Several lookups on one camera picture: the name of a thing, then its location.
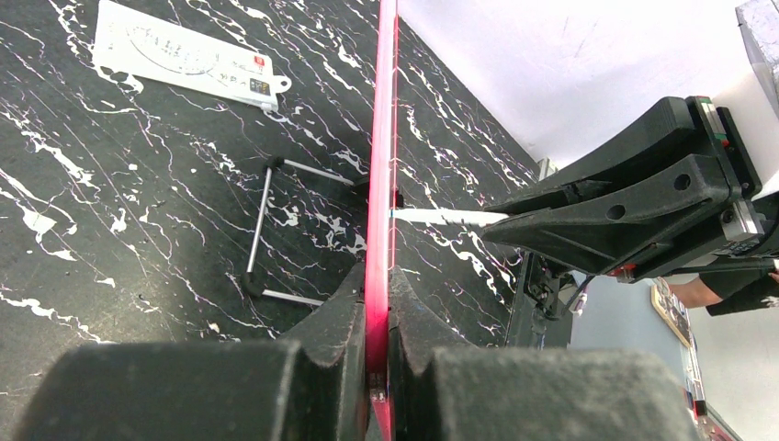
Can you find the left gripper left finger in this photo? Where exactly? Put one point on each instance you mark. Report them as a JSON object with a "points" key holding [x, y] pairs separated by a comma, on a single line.
{"points": [[308, 384]]}

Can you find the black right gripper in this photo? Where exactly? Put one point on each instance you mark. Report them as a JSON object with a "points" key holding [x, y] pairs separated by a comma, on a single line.
{"points": [[600, 234]]}

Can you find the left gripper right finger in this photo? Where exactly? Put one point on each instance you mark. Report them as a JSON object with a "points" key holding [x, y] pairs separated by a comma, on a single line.
{"points": [[447, 388]]}

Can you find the green capped whiteboard marker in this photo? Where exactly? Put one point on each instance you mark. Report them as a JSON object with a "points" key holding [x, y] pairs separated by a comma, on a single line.
{"points": [[449, 216]]}

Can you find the pink framed whiteboard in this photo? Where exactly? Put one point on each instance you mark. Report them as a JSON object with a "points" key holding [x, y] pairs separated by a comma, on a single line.
{"points": [[379, 223]]}

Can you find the person forearm in background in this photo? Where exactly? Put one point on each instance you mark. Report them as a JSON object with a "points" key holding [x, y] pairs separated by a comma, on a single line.
{"points": [[729, 292]]}

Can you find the white printed package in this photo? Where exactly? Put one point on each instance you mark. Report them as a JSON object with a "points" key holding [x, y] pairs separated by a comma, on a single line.
{"points": [[135, 43]]}

